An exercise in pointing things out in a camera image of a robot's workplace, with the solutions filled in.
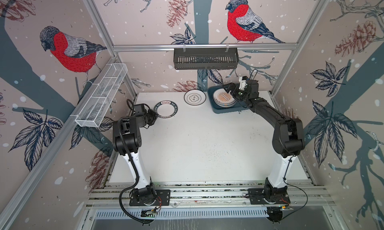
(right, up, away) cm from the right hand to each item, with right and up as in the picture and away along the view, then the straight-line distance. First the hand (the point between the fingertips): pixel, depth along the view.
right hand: (225, 89), depth 93 cm
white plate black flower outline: (-20, -3, +26) cm, 33 cm away
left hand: (-46, -15, +11) cm, 50 cm away
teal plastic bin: (-4, -13, +12) cm, 18 cm away
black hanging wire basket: (-12, +24, +12) cm, 29 cm away
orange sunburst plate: (+2, -5, +18) cm, 19 cm away
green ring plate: (-42, -13, +18) cm, 48 cm away
